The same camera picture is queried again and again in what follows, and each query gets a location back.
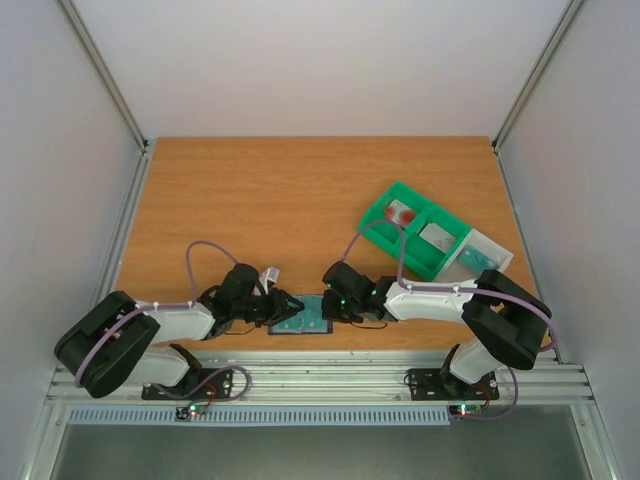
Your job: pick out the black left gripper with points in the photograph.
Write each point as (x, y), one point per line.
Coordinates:
(276, 306)

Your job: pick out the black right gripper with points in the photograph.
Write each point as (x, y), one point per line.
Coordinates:
(338, 304)

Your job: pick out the dark blue card holder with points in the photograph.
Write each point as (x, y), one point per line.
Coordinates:
(329, 329)

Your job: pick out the teal card with stripe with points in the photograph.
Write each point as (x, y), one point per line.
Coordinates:
(313, 321)

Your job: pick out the green teal chip card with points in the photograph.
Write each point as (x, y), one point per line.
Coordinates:
(291, 326)

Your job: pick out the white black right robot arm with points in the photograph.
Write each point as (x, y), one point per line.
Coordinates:
(508, 324)

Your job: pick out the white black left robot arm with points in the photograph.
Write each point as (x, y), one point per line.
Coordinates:
(122, 339)

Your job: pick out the white card with red circles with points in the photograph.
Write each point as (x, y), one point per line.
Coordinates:
(399, 213)

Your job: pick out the grey white card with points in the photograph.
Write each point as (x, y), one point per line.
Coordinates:
(438, 237)

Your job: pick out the green plastic bin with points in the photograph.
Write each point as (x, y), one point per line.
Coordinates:
(384, 233)

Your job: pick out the white translucent plastic bin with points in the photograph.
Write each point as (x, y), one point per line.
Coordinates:
(453, 271)

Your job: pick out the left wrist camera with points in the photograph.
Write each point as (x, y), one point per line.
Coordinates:
(269, 277)

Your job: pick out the aluminium frame rail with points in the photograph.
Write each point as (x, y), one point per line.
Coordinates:
(352, 377)

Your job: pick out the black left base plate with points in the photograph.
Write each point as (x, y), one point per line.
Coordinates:
(198, 384)

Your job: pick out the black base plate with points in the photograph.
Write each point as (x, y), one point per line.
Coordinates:
(426, 384)
(198, 384)

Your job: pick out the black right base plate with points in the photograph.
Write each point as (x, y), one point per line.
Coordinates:
(426, 384)

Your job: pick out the grey slotted cable duct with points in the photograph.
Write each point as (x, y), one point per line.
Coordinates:
(260, 416)

